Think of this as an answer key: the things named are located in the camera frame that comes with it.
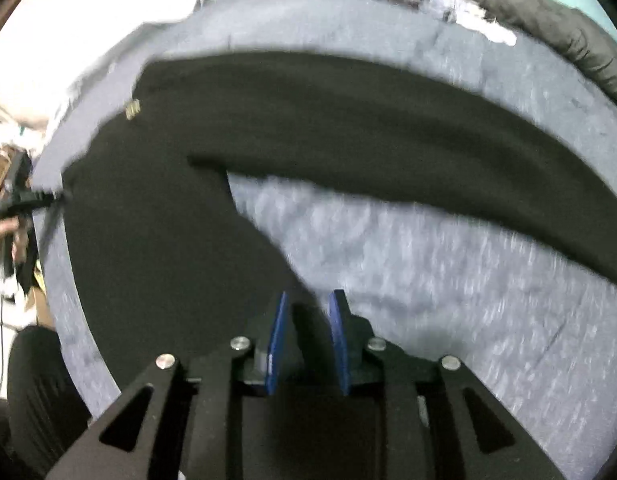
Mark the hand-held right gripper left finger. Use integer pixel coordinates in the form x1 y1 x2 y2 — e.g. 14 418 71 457
46 290 292 480

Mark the bed with blue cover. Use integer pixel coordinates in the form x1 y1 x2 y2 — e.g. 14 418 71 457
31 0 617 476

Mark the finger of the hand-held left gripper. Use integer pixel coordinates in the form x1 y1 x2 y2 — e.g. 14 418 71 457
24 187 74 212

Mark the black garment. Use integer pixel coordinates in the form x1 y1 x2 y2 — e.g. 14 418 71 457
63 50 617 391

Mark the person's left hand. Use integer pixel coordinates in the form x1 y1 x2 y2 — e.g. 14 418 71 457
0 215 25 276

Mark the white sock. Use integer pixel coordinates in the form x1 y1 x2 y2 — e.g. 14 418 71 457
458 12 518 46

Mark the person's leg in black pants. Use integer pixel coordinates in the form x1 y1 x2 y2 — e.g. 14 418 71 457
6 325 95 480

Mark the dark grey rolled comforter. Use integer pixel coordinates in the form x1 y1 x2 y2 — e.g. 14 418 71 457
251 0 617 111

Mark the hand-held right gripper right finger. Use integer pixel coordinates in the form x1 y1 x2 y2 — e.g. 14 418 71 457
328 289 564 480

